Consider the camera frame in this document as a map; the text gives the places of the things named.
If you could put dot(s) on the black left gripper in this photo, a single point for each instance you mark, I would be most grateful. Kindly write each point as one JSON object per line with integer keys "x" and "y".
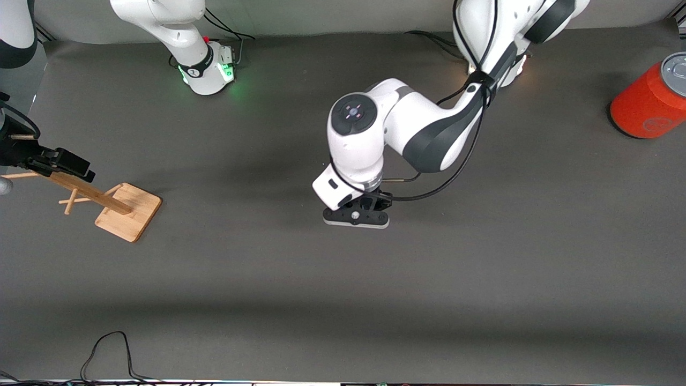
{"x": 382, "y": 203}

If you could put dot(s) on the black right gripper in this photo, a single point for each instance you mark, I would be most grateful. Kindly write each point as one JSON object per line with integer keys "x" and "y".
{"x": 17, "y": 153}

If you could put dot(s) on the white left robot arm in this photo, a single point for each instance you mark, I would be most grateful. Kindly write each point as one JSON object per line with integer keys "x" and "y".
{"x": 407, "y": 118}

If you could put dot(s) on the dark grey table mat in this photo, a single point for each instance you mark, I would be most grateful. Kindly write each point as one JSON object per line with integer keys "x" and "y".
{"x": 375, "y": 279}

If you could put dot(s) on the wooden mug tree stand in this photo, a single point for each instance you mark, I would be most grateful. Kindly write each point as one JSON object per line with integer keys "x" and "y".
{"x": 128, "y": 212}

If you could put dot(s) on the orange can with grey lid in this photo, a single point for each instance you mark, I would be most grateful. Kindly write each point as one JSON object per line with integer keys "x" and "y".
{"x": 643, "y": 107}

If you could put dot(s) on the aluminium frame rail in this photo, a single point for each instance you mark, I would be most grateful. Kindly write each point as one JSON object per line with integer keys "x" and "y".
{"x": 44, "y": 33}

